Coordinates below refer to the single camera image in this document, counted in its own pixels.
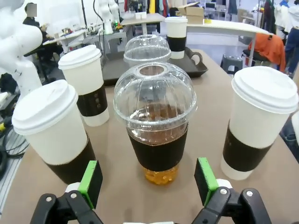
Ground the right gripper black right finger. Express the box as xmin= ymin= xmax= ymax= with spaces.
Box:
xmin=191 ymin=157 xmax=273 ymax=224

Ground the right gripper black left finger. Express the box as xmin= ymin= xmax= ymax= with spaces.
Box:
xmin=29 ymin=160 xmax=110 ymax=224

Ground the clear dome-lid iced coffee cup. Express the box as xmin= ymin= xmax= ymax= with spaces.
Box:
xmin=113 ymin=62 xmax=197 ymax=186

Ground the white paper cup black sleeve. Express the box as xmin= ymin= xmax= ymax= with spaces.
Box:
xmin=57 ymin=44 xmax=110 ymax=127
xmin=11 ymin=79 xmax=99 ymax=185
xmin=220 ymin=66 xmax=299 ymax=181
xmin=164 ymin=16 xmax=188 ymax=60

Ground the dark grey serving tray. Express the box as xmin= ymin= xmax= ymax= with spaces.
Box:
xmin=100 ymin=46 xmax=209 ymax=86

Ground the black stool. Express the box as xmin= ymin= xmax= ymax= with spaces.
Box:
xmin=220 ymin=54 xmax=243 ymax=75

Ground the clear dome-lid plastic cup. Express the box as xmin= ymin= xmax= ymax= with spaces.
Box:
xmin=123 ymin=34 xmax=172 ymax=69

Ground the cluttered white desk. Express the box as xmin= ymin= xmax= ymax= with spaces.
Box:
xmin=43 ymin=29 xmax=87 ymax=55

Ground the orange jacket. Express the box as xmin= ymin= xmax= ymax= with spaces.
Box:
xmin=248 ymin=32 xmax=286 ymax=72

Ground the long white table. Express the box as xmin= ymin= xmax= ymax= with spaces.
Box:
xmin=185 ymin=19 xmax=274 ymax=68

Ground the bystander in blue jeans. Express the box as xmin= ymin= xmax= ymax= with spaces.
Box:
xmin=274 ymin=0 xmax=299 ymax=75

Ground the beige desk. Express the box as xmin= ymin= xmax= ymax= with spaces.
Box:
xmin=120 ymin=13 xmax=166 ymax=35

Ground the open cardboard box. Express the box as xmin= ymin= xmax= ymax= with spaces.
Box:
xmin=177 ymin=2 xmax=205 ymax=24

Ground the seated person in dark clothes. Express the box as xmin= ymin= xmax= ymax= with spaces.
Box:
xmin=22 ymin=2 xmax=64 ymax=63

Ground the hanging clothes rack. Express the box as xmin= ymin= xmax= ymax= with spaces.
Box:
xmin=123 ymin=0 xmax=169 ymax=17

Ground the black cable bundle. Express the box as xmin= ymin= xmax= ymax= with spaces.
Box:
xmin=0 ymin=114 xmax=30 ymax=180

